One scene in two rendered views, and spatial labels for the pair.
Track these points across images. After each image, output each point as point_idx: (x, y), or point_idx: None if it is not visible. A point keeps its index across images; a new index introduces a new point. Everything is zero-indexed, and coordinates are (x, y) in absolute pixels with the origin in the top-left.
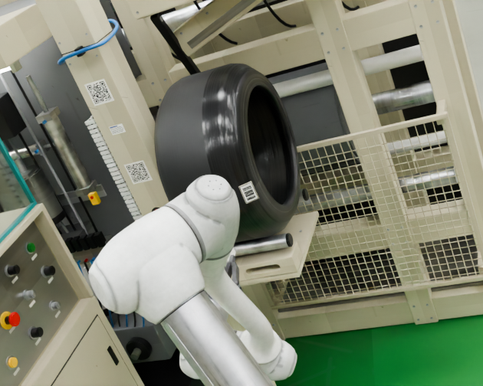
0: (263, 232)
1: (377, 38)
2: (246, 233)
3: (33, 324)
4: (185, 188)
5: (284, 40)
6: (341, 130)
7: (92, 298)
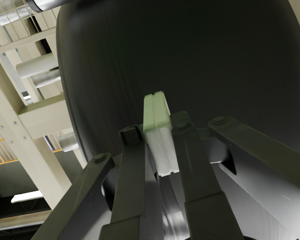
0: (88, 59)
1: (52, 109)
2: (131, 72)
3: None
4: (270, 224)
5: None
6: None
7: None
